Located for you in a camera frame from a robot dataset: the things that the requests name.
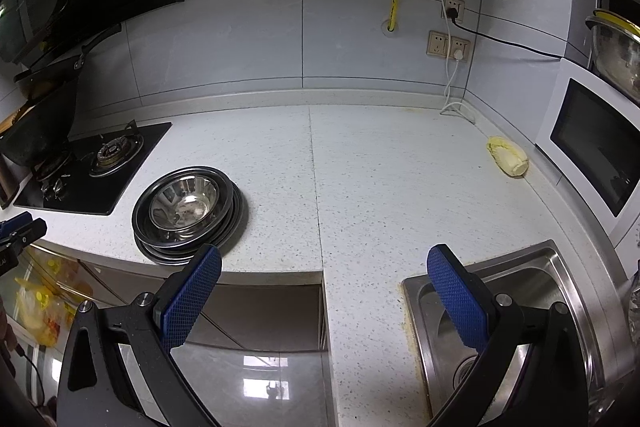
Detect napa cabbage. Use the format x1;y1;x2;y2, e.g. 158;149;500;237
486;136;530;178

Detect shallow steel bowl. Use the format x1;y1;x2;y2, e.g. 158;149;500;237
148;176;222;233

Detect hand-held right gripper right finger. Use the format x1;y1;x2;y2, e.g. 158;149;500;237
426;244;601;427

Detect steel pot with yellow rim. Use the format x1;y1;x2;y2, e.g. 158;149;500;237
586;8;640;105

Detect yellow plastic bag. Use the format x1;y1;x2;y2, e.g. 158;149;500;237
15;257;93;348

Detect plain steel plate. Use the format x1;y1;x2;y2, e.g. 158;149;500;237
136;192;245;260

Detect large steel bowl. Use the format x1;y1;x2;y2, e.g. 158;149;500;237
132;165;235;239

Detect black glass gas stove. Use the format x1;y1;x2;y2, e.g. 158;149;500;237
13;121;172;216

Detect stainless steel sink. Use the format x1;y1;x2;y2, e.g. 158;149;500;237
402;239;626;427

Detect black power cable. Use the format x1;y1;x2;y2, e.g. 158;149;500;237
448;9;566;58

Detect white microwave oven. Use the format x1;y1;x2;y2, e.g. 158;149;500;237
534;57;640;253

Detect black wok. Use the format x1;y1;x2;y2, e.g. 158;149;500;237
0;23;122;168

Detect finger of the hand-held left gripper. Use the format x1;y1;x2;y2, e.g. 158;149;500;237
0;218;48;278
0;212;33;239

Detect grey cabinet front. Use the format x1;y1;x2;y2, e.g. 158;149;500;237
77;259;328;353

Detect white power cable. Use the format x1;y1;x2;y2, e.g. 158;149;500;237
440;49;476;122

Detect thin black cable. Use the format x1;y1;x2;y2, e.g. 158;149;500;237
15;346;53;408

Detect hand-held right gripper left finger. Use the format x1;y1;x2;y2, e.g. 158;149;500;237
56;244;222;427

